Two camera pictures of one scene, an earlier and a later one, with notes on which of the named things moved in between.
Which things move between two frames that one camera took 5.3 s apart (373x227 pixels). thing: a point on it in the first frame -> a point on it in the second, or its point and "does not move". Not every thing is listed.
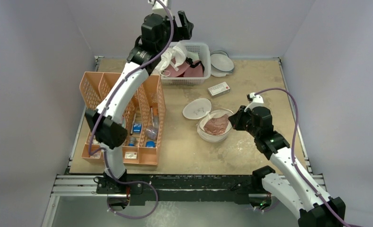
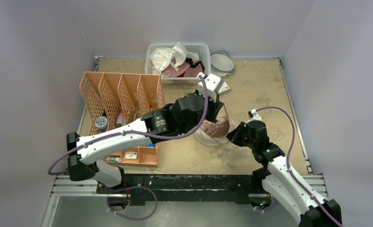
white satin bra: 175,56 does not move
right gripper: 237,118 -> 238,134
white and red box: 218,89 does not move
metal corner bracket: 97,64 does not move
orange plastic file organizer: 145,119 does not move
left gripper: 185,32 -> 215,106
